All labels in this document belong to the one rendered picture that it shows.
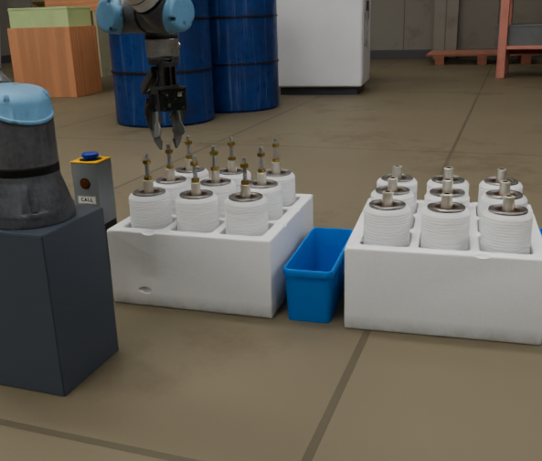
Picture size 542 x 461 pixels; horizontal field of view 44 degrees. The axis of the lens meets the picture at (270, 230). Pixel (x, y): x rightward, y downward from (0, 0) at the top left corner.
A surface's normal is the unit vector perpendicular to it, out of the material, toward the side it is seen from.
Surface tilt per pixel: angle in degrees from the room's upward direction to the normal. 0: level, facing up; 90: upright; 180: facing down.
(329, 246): 90
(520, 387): 0
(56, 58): 90
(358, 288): 90
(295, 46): 90
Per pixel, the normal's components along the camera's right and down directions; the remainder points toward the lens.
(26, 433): -0.03, -0.95
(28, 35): -0.30, 0.30
